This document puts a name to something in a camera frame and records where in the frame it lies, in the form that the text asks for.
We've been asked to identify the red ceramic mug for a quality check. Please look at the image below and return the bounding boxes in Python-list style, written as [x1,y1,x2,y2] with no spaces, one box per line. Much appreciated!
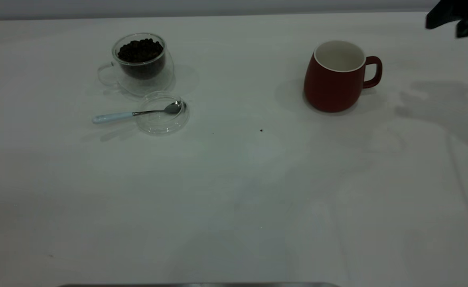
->
[304,40,383,113]

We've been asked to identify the spoon with pale blue handle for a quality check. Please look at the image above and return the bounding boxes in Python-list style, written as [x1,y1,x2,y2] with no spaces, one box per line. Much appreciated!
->
[93,101,183,124]

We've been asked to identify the clear glass cup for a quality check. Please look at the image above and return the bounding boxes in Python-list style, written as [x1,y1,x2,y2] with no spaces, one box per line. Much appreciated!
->
[97,33,175,97]

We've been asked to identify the clear glass lid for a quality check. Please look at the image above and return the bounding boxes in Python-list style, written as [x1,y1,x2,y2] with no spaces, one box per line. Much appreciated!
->
[136,91,190,135]

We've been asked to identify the dark coffee beans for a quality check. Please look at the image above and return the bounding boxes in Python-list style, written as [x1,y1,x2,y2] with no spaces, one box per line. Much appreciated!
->
[117,38,165,79]

